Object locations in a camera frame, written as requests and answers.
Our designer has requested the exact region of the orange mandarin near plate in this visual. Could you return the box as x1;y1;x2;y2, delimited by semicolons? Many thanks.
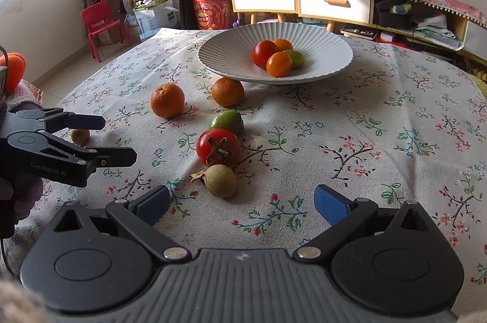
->
211;77;244;108

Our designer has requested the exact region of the orange plush toy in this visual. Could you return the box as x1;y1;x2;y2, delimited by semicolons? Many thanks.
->
0;53;26;96

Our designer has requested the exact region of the small green fruit in plate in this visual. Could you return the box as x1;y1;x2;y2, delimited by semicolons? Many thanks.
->
284;49;305;69

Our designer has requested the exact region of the green round fruit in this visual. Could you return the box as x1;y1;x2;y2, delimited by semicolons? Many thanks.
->
210;109;244;136

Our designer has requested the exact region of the small brown round fruit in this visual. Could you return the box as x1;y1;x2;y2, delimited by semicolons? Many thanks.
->
70;129;91;146

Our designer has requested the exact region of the dried fruit calyx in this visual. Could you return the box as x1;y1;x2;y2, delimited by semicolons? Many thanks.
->
190;170;205;184

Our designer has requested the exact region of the floral tablecloth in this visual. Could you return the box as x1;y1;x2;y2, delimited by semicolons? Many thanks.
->
1;30;486;315

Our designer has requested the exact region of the smooth red tomato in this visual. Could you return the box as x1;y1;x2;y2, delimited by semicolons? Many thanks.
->
251;39;278;70

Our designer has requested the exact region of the small orange fruit in plate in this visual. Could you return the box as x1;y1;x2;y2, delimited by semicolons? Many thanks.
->
273;39;293;51

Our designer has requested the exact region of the large orange mandarin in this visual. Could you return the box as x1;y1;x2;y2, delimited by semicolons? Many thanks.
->
149;83;185;119

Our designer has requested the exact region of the red gift bag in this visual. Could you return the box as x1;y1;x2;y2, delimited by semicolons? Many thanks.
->
192;0;234;30

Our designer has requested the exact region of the red tomato with calyx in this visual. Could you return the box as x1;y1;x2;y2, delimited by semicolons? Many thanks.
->
196;128;239;166

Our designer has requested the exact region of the white ribbed plate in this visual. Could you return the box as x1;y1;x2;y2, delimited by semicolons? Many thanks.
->
198;23;353;85

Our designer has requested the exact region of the red plastic chair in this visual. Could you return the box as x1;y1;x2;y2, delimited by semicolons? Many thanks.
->
81;1;131;62

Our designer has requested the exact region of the orange persimmon fruit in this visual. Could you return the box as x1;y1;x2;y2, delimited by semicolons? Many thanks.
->
266;52;292;77

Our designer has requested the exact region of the pale yellow small fruit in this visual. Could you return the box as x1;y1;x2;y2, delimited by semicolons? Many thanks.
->
203;164;238;198

